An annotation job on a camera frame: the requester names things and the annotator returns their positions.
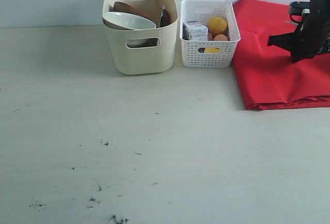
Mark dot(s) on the brown wooden plate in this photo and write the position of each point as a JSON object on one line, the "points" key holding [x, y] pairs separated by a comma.
{"points": [[126, 8]]}

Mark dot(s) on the pale green ceramic bowl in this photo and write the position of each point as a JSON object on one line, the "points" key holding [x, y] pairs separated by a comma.
{"points": [[126, 21]]}

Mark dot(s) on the white blue milk carton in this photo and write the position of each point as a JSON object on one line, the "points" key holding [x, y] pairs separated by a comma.
{"points": [[195, 31]]}

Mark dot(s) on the white perforated plastic basket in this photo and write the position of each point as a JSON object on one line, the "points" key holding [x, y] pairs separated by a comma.
{"points": [[193, 51]]}

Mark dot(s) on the stainless steel cup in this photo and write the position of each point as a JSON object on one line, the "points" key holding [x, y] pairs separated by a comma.
{"points": [[140, 43]]}

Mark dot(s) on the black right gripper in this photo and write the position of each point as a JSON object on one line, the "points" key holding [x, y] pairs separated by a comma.
{"points": [[311, 37]]}

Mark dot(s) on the red table cloth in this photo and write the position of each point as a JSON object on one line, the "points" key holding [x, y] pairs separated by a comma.
{"points": [[266, 77]]}

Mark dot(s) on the brown egg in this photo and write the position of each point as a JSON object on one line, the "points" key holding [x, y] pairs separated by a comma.
{"points": [[220, 37]]}

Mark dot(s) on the yellow lemon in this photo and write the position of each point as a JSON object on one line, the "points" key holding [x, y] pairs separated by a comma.
{"points": [[217, 25]]}

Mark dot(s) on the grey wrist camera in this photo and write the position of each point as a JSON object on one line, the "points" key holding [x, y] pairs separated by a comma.
{"points": [[296, 8]]}

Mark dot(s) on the yellow cheese wedge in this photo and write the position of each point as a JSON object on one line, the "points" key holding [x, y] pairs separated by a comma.
{"points": [[211, 50]]}

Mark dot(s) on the brown wooden spoon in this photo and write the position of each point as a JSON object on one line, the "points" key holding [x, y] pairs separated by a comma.
{"points": [[165, 18]]}

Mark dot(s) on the cream plastic bin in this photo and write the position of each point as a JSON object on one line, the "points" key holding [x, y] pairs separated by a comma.
{"points": [[144, 60]]}

